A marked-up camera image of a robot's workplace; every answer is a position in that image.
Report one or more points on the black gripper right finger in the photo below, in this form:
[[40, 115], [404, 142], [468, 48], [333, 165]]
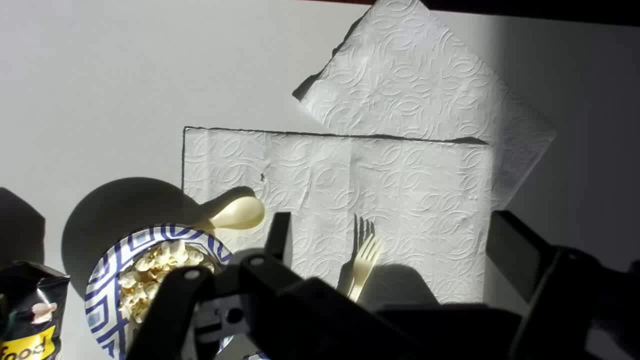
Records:
[[567, 291]]

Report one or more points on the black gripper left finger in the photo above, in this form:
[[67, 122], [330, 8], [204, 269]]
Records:
[[197, 311]]

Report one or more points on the blue patterned bowl with chips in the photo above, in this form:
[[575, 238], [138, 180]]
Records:
[[128, 275]]

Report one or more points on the cream plastic spoon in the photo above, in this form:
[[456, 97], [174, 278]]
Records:
[[237, 209]]

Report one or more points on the flat white paper towel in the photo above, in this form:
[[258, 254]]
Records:
[[427, 201]]

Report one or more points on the cream plastic fork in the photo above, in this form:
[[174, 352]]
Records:
[[366, 250]]

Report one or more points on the angled white paper towel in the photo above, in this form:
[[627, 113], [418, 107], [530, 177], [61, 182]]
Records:
[[402, 73]]

